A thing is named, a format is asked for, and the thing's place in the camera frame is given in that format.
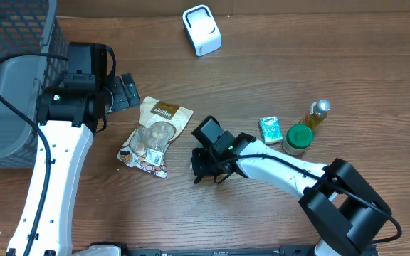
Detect grey plastic shopping basket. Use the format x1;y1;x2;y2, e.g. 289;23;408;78
0;0;68;168

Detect green lid seasoning jar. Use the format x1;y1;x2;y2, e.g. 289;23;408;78
282;124;314;155

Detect yellow dish soap bottle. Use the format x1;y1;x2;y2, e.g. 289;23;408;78
298;99;331;131

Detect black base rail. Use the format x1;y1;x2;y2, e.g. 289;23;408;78
73;242;379;256

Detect brown white snack bag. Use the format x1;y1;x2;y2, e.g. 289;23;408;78
117;96;194;178

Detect Kleenex pocket tissue pack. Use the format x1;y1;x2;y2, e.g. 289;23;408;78
259;116;283;144

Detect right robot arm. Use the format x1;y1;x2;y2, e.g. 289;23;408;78
191;116;392;255

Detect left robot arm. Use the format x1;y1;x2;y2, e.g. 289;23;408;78
6;43;136;255

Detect white barcode scanner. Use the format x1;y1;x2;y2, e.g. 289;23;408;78
182;4;222;57

